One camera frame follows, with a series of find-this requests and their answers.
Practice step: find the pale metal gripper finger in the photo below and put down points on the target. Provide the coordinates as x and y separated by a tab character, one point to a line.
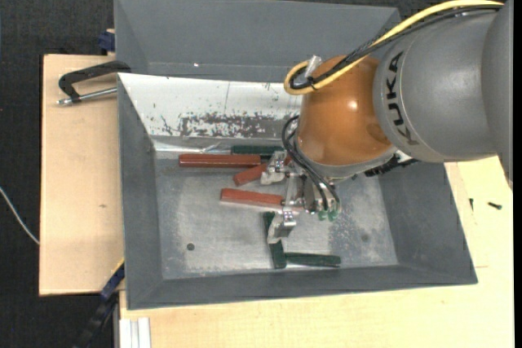
282	227
270	175

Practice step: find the short red-brown flat block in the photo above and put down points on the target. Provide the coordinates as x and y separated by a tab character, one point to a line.
249	176

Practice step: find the dark green flat block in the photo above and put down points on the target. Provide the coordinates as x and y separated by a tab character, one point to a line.
253	150
279	256

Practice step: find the grey metal bin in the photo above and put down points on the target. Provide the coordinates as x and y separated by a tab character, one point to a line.
228	240

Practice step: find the long red-brown flat block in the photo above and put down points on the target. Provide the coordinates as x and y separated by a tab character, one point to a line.
216	161

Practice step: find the pale wood board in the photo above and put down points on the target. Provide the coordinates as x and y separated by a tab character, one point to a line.
77	175

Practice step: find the small black screw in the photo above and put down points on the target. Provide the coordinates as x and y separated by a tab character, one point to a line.
495	206

